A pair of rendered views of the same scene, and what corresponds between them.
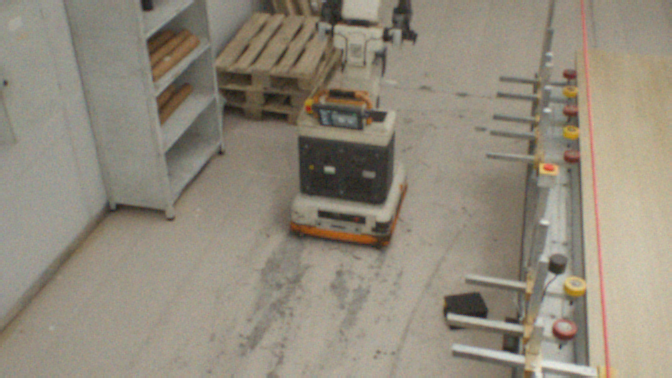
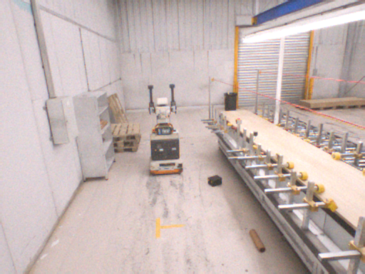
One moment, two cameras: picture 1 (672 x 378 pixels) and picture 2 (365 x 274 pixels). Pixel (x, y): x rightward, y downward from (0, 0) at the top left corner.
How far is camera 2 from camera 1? 1.41 m
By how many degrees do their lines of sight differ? 23
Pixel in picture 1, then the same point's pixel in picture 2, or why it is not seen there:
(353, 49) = (162, 113)
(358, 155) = (170, 143)
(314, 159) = (156, 147)
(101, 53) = (83, 122)
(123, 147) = (90, 155)
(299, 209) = (152, 165)
